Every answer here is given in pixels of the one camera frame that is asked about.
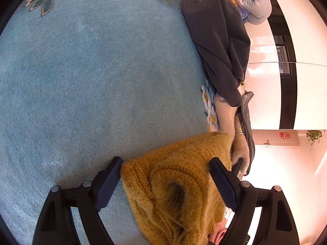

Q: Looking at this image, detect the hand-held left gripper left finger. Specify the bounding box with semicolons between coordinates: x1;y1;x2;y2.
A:
32;156;124;245

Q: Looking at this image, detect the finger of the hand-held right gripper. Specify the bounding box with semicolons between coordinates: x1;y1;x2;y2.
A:
231;157;243;176

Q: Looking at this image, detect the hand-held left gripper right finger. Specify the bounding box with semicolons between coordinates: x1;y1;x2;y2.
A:
209;157;300;245

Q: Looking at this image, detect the mustard yellow knit sweater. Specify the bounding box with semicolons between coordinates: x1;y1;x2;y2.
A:
120;131;233;245

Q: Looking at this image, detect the beige room door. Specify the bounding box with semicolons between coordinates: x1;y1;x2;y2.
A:
252;130;300;148

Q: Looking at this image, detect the grey-blue fleece garment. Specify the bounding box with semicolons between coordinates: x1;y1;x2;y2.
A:
237;91;256;176

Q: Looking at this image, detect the cream fuzzy sweater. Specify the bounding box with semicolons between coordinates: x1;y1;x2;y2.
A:
213;83;252;176

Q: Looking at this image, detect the white glossy wardrobe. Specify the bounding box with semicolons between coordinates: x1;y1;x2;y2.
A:
244;0;327;130

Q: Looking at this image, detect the green hanging plant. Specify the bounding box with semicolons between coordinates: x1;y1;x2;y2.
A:
307;130;323;145

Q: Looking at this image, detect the dark grey fleece jacket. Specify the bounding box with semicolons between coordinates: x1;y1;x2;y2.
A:
181;0;251;107

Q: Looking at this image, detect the light blue folded quilt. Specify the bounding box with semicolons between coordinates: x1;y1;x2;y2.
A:
222;0;272;25

